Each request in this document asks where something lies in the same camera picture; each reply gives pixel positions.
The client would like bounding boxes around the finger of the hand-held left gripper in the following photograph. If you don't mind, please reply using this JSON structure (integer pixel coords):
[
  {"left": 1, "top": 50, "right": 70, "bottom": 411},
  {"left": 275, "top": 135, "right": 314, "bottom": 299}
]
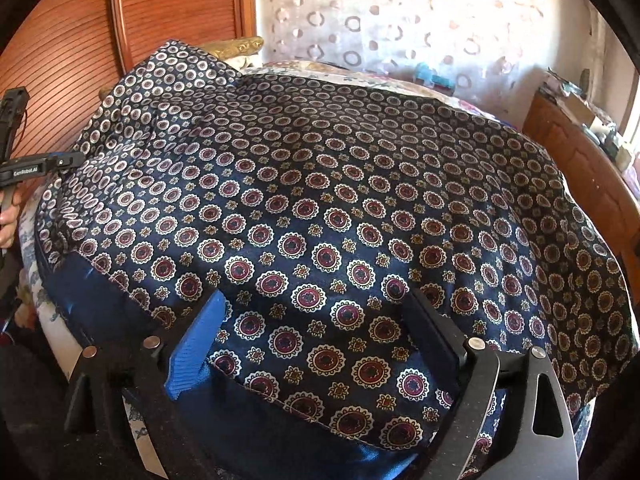
[{"left": 47, "top": 151, "right": 86, "bottom": 172}]

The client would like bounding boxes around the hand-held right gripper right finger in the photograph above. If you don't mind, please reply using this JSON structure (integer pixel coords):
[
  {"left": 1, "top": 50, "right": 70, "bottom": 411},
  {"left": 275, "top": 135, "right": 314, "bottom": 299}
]
[{"left": 402, "top": 290, "right": 581, "bottom": 480}]

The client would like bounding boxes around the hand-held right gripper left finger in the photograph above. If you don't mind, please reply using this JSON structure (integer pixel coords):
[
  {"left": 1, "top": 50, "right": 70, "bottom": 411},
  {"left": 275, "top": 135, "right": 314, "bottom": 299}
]
[{"left": 65, "top": 290, "right": 228, "bottom": 480}]

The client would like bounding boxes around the navy medallion-print shirt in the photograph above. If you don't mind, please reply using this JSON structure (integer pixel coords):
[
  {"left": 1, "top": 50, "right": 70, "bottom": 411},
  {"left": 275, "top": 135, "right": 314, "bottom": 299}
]
[{"left": 32, "top": 39, "right": 640, "bottom": 480}]

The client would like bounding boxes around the person's left hand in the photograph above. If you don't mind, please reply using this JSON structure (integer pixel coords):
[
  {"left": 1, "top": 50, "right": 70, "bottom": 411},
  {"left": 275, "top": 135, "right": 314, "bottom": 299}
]
[{"left": 0, "top": 191, "right": 23, "bottom": 252}]

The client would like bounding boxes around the wooden headboard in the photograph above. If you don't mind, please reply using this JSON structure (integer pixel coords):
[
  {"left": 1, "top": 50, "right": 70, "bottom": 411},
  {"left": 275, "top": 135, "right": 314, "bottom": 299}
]
[{"left": 0, "top": 0, "right": 257, "bottom": 161}]

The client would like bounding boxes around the golden pillow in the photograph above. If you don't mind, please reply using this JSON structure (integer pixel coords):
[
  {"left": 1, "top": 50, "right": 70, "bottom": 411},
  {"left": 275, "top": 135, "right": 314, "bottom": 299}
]
[{"left": 207, "top": 36, "right": 265, "bottom": 61}]

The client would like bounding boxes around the wooden cabinet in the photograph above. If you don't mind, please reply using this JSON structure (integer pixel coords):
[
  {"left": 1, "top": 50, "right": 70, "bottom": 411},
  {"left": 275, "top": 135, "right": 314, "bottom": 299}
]
[{"left": 522, "top": 87, "right": 640, "bottom": 271}]

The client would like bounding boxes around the open cardboard box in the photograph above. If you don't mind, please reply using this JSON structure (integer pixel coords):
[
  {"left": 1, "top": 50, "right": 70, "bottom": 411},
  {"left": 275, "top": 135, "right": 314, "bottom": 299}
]
[{"left": 560, "top": 91, "right": 601, "bottom": 126}]

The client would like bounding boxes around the pink floral bed sheet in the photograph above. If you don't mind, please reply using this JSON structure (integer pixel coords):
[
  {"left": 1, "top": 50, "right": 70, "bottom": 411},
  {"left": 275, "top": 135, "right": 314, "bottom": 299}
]
[{"left": 235, "top": 57, "right": 481, "bottom": 111}]

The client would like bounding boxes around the sheer circle-print curtain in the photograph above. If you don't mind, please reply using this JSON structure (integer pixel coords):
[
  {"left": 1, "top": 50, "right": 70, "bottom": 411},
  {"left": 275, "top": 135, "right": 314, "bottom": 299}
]
[{"left": 255, "top": 0, "right": 601, "bottom": 116}]

